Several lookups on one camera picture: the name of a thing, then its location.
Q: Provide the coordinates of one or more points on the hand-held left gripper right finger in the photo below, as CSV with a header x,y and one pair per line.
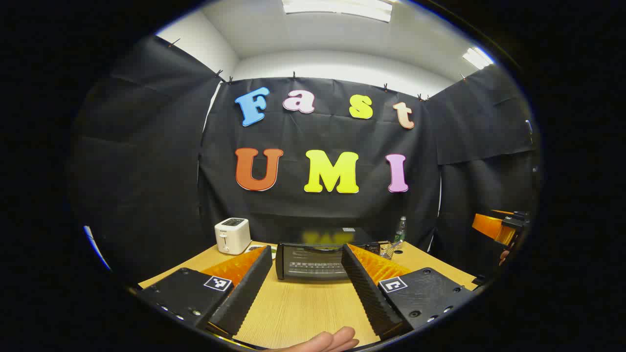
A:
x,y
367,293

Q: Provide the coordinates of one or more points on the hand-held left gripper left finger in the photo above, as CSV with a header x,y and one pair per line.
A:
x,y
244,293

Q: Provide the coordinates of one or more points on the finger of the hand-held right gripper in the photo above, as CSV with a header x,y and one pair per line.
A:
x,y
489,226

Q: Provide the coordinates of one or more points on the black electric oven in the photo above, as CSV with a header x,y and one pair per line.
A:
x,y
310,261

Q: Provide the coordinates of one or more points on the small white snack dish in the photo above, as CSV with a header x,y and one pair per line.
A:
x,y
254,249

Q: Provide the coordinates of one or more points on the clear glass cup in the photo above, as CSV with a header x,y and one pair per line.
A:
x,y
388,250

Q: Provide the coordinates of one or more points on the white toaster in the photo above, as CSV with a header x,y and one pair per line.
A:
x,y
233,237

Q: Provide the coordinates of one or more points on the green label water bottle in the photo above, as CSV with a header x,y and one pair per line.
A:
x,y
400,230

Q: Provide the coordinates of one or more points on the black backdrop cloth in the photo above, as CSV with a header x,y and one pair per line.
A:
x,y
318,210

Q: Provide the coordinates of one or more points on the ceiling light panel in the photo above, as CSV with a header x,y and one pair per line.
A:
x,y
478,57
337,7

